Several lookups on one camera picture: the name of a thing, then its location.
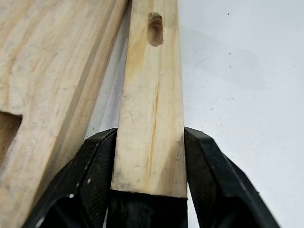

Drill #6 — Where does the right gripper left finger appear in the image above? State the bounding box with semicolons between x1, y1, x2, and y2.
21;127;119;228

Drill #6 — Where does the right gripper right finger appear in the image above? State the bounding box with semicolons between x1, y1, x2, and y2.
183;126;282;228

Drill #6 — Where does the wooden leg with black cap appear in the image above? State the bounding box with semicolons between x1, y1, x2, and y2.
104;0;189;228

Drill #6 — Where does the wooden seat board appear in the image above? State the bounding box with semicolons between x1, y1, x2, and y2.
0;0;130;228

